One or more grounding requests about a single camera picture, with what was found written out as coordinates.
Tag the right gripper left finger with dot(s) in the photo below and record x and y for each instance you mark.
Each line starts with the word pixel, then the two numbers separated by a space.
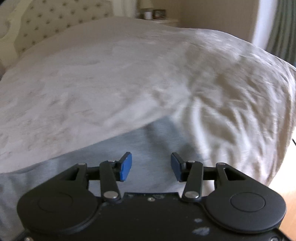
pixel 68 202

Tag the green striped curtain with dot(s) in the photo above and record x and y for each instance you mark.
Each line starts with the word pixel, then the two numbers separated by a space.
pixel 281 42

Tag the grey sweatpants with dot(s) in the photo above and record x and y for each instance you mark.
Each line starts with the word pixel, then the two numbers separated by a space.
pixel 146 155

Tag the framed photo on nightstand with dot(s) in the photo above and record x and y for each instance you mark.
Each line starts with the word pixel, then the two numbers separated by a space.
pixel 159 14

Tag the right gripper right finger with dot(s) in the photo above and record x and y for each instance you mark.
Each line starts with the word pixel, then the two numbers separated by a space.
pixel 230 197

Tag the white candle jar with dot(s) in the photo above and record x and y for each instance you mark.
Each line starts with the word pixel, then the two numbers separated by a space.
pixel 147 15

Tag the cream tufted headboard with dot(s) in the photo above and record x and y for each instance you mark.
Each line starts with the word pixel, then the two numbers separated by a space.
pixel 34 21

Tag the white embroidered bedspread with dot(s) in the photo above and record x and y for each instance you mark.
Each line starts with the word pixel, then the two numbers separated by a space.
pixel 233 101

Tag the white bedside table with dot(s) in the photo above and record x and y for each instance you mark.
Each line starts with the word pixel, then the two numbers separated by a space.
pixel 167 22

